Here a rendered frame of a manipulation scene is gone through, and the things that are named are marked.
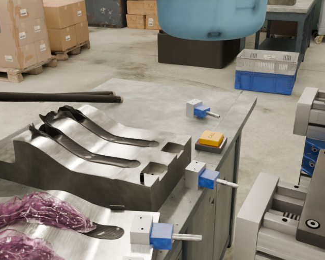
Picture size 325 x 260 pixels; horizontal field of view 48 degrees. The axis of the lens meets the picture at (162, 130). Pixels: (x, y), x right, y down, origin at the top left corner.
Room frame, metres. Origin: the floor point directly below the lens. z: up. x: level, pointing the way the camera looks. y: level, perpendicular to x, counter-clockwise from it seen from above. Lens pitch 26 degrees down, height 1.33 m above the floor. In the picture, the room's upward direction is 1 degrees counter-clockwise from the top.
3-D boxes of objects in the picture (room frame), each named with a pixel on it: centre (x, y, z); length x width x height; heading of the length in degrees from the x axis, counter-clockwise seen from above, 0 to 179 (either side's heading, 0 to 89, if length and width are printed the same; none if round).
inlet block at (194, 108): (1.19, -0.15, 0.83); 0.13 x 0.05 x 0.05; 44
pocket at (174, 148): (0.81, -0.02, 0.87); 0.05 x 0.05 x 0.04; 66
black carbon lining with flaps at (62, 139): (0.85, 0.19, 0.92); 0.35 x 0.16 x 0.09; 66
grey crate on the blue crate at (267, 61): (3.83, -1.14, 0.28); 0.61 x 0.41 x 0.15; 65
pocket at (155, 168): (0.72, 0.02, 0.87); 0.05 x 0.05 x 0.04; 66
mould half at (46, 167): (0.87, 0.20, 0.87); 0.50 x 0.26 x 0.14; 66
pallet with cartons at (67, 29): (5.72, 1.83, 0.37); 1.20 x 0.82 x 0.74; 73
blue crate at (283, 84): (3.83, -1.14, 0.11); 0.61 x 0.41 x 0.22; 65
